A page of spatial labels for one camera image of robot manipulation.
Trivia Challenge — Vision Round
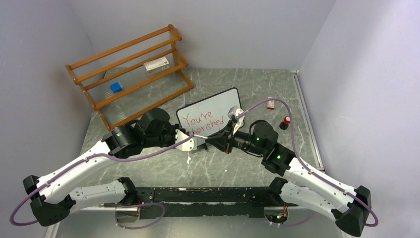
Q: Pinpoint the purple cable at base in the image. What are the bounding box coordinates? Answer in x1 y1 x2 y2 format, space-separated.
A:
114 202 166 230

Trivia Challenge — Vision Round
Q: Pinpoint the red black stamp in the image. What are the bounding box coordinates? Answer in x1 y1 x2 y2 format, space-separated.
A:
279 116 291 130

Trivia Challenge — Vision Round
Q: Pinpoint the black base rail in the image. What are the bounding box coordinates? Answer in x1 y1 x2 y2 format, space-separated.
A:
137 186 285 220

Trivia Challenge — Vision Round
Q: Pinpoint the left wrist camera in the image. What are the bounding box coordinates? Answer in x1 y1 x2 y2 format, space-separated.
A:
175 129 198 152

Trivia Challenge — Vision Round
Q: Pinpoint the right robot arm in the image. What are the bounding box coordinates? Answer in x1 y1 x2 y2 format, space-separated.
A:
205 120 371 237

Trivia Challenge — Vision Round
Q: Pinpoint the small whiteboard with black frame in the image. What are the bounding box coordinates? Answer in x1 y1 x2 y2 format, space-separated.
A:
176 87 241 137

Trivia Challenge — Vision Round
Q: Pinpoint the red and white marker pen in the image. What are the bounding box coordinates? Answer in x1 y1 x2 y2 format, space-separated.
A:
190 133 208 140

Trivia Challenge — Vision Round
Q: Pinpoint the small red white box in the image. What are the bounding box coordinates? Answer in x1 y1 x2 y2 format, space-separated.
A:
266 97 275 110

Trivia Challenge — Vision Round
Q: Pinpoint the wooden tiered shelf rack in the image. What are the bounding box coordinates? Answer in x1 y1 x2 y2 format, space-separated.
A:
65 24 194 131

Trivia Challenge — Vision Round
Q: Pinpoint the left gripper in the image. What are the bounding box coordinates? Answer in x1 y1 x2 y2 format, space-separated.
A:
144 123 186 148

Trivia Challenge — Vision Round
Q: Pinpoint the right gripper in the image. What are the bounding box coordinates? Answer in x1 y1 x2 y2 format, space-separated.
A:
206 120 266 156

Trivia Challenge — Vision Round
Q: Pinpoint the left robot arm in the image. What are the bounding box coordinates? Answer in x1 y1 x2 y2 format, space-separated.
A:
23 108 190 227

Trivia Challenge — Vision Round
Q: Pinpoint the blue eraser on shelf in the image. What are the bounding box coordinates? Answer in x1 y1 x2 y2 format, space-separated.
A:
110 82 123 94

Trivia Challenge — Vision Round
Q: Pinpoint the white red box on shelf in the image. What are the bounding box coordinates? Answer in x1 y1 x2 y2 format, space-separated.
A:
144 57 170 74

